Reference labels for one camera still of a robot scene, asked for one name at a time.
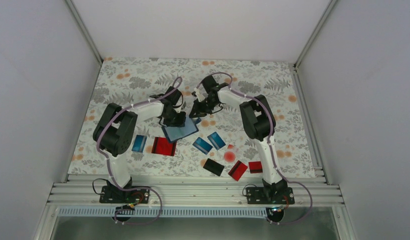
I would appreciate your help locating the white card red circle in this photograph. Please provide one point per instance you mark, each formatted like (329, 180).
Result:
(230, 154)

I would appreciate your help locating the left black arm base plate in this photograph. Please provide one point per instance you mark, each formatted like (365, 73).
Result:
(113, 195)

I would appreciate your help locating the dark blue card holder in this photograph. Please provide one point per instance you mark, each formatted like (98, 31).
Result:
(173, 134)

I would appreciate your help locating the aluminium front rail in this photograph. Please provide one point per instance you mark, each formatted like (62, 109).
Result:
(199, 195)

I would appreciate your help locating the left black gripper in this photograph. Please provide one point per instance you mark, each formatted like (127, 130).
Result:
(180, 123)

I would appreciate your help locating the black card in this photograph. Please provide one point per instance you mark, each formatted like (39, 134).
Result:
(213, 167)

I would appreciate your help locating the red card overlapping stack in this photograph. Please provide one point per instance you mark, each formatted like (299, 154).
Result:
(168, 149)

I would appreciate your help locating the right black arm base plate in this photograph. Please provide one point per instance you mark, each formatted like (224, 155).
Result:
(259, 196)

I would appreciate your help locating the red card tilted right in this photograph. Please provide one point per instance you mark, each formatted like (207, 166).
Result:
(237, 171)

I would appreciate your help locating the red card far right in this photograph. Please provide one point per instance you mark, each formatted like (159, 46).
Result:
(255, 167)

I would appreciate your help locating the floral patterned table mat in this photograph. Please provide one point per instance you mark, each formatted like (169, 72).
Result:
(129, 80)

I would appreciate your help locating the blue card far left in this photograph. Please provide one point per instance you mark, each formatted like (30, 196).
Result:
(139, 143)

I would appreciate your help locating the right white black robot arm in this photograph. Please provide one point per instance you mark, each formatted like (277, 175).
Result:
(258, 124)

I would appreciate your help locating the red card upper stack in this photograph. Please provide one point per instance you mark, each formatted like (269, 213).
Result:
(160, 146)

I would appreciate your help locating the blue card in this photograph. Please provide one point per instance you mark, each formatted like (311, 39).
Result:
(202, 145)
(216, 141)
(139, 143)

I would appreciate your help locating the blue card centre right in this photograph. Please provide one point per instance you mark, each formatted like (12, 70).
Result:
(216, 141)

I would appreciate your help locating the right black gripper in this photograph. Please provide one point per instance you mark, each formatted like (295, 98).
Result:
(197, 109)

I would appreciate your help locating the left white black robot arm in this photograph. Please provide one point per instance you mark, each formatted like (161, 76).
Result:
(114, 132)

